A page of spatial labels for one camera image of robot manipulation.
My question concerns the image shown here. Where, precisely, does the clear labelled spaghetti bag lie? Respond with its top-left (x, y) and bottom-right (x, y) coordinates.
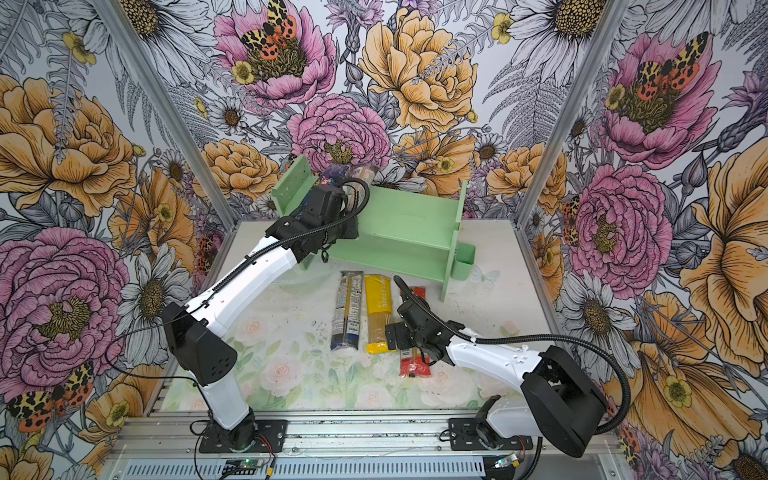
top-left (330, 271), bottom-right (364, 351)

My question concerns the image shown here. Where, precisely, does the green two-tier shelf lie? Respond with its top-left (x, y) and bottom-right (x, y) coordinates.
top-left (271, 155), bottom-right (469, 302)

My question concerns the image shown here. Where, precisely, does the clear plastic lid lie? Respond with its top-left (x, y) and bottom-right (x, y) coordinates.
top-left (273, 268), bottom-right (323, 290)

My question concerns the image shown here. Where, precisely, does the black corrugated right cable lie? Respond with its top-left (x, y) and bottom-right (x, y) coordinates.
top-left (393, 275), bottom-right (632, 480)

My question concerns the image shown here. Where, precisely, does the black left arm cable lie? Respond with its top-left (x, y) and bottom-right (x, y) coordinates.
top-left (104, 178), bottom-right (372, 421)

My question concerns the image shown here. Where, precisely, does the yellow spaghetti bag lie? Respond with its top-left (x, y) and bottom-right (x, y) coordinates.
top-left (364, 274), bottom-right (393, 354)

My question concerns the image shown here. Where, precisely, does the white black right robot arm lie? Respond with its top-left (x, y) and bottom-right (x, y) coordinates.
top-left (387, 292), bottom-right (608, 458)

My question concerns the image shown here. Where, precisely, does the blue Barilla spaghetti box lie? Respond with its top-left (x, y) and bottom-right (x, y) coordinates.
top-left (318, 164), bottom-right (350, 186)

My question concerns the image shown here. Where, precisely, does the aluminium corner post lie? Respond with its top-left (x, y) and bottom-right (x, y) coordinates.
top-left (94, 1), bottom-right (238, 231)
top-left (515, 0), bottom-right (630, 230)

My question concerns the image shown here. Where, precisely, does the green circuit board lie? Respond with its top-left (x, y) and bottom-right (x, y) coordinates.
top-left (220, 459), bottom-right (261, 479)

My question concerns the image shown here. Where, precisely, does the red spaghetti bag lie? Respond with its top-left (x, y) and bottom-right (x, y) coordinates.
top-left (398, 286), bottom-right (433, 379)

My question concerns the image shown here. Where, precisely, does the aluminium right corner post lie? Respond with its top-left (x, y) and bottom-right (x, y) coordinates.
top-left (515, 0), bottom-right (630, 230)

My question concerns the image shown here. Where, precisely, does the aluminium left corner post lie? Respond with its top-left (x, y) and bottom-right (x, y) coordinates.
top-left (94, 1), bottom-right (238, 231)

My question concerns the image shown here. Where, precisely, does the aluminium front rail base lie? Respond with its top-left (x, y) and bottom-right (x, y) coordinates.
top-left (101, 410), bottom-right (620, 479)

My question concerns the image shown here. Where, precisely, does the green plastic cup holder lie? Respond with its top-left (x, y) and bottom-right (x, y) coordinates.
top-left (450, 242), bottom-right (476, 281)

